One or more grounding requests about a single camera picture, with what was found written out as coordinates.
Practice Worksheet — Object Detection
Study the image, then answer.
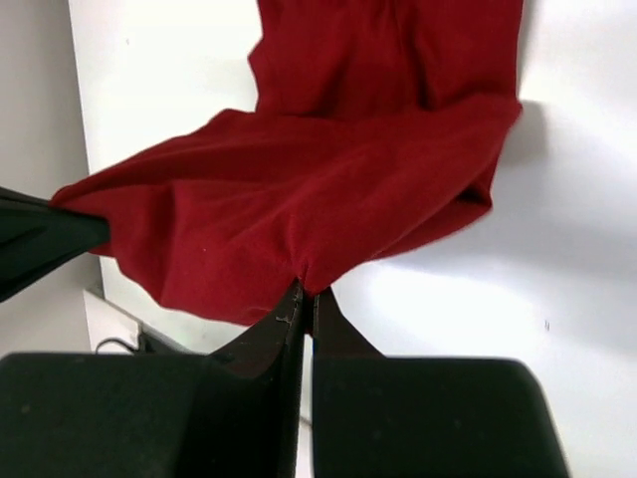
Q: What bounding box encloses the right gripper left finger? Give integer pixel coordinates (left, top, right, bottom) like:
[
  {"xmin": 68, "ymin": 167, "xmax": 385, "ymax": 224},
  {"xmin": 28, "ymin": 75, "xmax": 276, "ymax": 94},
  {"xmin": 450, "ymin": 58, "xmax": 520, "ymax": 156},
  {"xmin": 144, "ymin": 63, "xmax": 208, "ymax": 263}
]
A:
[{"xmin": 1, "ymin": 285, "xmax": 304, "ymax": 477}]

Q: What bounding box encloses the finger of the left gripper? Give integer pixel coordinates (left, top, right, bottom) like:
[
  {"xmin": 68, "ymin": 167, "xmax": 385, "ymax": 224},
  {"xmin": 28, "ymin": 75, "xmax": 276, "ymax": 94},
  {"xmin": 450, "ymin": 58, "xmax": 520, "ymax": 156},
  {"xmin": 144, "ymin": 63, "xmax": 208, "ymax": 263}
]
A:
[{"xmin": 0, "ymin": 188, "xmax": 110, "ymax": 301}]

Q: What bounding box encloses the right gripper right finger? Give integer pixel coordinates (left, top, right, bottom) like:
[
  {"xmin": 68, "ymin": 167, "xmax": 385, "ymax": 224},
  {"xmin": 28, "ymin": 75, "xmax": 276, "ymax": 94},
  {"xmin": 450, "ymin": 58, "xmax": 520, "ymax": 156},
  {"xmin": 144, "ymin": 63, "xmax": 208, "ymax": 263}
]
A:
[{"xmin": 312, "ymin": 291, "xmax": 568, "ymax": 477}]

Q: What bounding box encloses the dark red t-shirt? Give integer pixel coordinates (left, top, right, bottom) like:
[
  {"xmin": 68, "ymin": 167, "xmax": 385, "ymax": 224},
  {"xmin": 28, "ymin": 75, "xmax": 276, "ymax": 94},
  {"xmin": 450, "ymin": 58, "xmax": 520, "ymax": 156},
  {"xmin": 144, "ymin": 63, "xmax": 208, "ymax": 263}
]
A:
[{"xmin": 53, "ymin": 1, "xmax": 523, "ymax": 326}]

